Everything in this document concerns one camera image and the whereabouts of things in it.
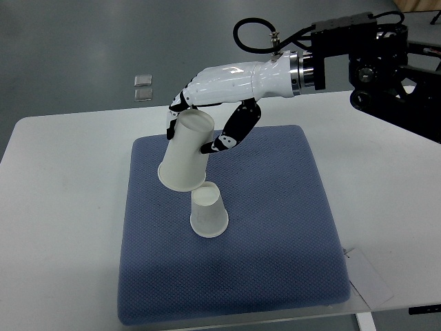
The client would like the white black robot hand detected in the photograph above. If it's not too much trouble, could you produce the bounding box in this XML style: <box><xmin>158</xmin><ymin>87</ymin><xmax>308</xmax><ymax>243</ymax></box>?
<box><xmin>166</xmin><ymin>51</ymin><xmax>314</xmax><ymax>154</ymax></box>

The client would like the white paper cup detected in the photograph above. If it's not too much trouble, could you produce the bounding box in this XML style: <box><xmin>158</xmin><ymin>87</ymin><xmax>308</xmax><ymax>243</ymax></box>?
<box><xmin>158</xmin><ymin>109</ymin><xmax>214</xmax><ymax>192</ymax></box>
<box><xmin>190</xmin><ymin>181</ymin><xmax>229</xmax><ymax>238</ymax></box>

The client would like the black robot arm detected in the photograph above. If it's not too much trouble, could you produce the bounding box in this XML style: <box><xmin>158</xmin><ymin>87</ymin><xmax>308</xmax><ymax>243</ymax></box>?
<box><xmin>309</xmin><ymin>12</ymin><xmax>440</xmax><ymax>143</ymax></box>

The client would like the wooden furniture corner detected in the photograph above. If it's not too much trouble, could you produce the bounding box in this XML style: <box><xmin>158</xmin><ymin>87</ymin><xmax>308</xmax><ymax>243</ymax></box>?
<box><xmin>393</xmin><ymin>0</ymin><xmax>440</xmax><ymax>12</ymax></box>

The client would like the silver floor plate upper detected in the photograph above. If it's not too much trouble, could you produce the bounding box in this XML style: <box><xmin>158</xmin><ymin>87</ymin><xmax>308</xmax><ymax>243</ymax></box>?
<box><xmin>134</xmin><ymin>74</ymin><xmax>152</xmax><ymax>87</ymax></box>

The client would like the black tripod foot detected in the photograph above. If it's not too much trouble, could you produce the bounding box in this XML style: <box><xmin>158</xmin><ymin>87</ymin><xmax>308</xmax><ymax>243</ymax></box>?
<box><xmin>430</xmin><ymin>11</ymin><xmax>441</xmax><ymax>25</ymax></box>

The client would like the blue textured cushion mat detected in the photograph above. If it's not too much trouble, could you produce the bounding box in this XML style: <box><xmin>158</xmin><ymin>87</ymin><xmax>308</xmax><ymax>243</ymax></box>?
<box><xmin>117</xmin><ymin>125</ymin><xmax>351</xmax><ymax>325</ymax></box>

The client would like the white paper tag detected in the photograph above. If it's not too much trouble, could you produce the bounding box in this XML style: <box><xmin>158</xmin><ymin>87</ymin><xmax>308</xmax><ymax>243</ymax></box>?
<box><xmin>345</xmin><ymin>248</ymin><xmax>393</xmax><ymax>309</ymax></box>

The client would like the white table leg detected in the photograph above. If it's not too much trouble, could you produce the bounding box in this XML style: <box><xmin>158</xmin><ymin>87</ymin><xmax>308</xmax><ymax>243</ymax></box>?
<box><xmin>356</xmin><ymin>312</ymin><xmax>377</xmax><ymax>331</ymax></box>

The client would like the black table control panel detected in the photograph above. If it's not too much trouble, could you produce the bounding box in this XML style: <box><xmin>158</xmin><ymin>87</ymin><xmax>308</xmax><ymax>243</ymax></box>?
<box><xmin>408</xmin><ymin>304</ymin><xmax>441</xmax><ymax>315</ymax></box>

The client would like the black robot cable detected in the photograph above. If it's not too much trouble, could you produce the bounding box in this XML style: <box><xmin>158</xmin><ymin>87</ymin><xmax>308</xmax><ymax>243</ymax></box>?
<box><xmin>232</xmin><ymin>10</ymin><xmax>406</xmax><ymax>55</ymax></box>

